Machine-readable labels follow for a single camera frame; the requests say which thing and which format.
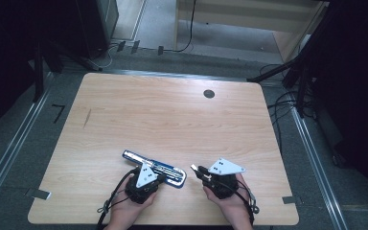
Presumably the black hanging cable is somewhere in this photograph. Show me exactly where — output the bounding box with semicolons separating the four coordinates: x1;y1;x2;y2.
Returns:
162;0;196;54

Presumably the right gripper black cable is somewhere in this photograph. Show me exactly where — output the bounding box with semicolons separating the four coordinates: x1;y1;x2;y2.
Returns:
218;177;261;227

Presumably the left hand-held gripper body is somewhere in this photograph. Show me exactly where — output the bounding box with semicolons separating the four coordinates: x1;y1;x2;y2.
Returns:
124;162;168;205

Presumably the person's right hand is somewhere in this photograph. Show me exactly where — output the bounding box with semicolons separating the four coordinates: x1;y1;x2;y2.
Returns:
202;173;254;225

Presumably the black floor tape mark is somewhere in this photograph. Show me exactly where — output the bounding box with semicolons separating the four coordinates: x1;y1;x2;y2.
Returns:
51;103;66;125

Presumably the dark cabinet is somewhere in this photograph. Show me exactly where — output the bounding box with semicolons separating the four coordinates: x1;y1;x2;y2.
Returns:
75;0;120;60

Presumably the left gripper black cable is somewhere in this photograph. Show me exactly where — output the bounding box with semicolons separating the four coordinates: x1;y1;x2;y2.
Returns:
96;168;139;230

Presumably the light wooden furniture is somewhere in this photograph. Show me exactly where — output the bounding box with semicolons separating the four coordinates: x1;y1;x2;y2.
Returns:
172;0;331;64

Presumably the blue stapler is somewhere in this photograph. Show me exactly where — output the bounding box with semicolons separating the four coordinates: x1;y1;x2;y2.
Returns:
122;149;188;189

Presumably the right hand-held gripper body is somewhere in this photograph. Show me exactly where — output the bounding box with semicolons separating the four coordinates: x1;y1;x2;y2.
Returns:
200;157;246;200

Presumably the black metal stand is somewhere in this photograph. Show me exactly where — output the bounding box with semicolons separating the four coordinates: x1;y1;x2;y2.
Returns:
28;34;104;104
246;0;336;120

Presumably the person's left hand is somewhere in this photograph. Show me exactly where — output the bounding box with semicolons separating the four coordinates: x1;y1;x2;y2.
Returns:
108;188;158;227

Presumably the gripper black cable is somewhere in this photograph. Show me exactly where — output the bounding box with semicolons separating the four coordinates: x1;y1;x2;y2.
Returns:
218;177;261;227
96;168;139;230

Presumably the white floor cable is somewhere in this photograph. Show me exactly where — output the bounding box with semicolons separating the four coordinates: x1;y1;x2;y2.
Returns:
86;43;120;69

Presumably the bundle of black floor cables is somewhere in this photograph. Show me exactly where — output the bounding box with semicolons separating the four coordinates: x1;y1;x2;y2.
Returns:
259;62;319;156

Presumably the metal floor rail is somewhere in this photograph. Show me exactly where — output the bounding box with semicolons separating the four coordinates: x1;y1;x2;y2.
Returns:
101;68;269;84
0;72;55;222
287;103;350;230

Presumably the grey tape piece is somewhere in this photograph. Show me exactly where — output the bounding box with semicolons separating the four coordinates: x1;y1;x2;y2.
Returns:
281;195;297;206
25;188;53;201

